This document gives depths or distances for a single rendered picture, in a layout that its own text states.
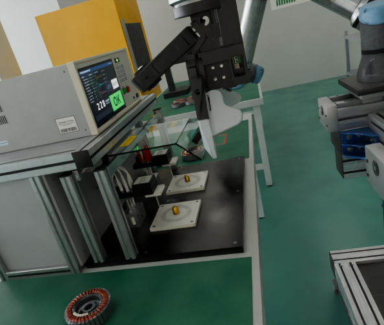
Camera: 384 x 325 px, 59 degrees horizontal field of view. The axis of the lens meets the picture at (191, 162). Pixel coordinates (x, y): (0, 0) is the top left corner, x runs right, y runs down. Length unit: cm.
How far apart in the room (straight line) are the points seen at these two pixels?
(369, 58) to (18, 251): 123
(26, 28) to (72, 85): 647
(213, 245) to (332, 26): 571
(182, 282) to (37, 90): 65
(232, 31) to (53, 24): 462
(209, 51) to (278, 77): 592
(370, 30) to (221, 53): 81
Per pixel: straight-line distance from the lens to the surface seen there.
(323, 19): 640
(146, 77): 50
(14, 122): 112
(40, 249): 112
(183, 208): 115
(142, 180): 110
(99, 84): 108
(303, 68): 641
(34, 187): 99
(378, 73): 123
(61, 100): 102
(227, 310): 81
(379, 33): 122
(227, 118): 46
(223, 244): 96
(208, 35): 49
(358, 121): 124
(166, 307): 86
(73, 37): 494
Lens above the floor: 132
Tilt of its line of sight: 21 degrees down
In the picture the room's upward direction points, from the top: 15 degrees counter-clockwise
